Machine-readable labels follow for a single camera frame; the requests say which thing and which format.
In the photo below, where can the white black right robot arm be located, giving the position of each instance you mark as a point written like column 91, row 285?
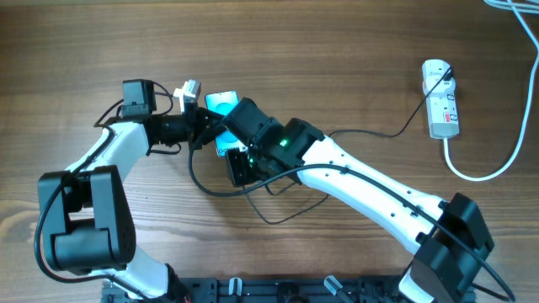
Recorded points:
column 448, row 239

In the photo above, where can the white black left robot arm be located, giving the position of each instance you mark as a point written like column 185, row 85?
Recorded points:
column 85, row 230

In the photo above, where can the white power strip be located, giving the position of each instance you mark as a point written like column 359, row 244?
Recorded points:
column 442, row 113

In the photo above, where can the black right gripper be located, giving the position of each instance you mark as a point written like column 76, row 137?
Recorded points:
column 239, row 174

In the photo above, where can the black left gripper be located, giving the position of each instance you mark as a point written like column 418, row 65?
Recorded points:
column 200, row 115

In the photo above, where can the white USB charger plug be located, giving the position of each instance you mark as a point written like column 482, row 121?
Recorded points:
column 439, row 84

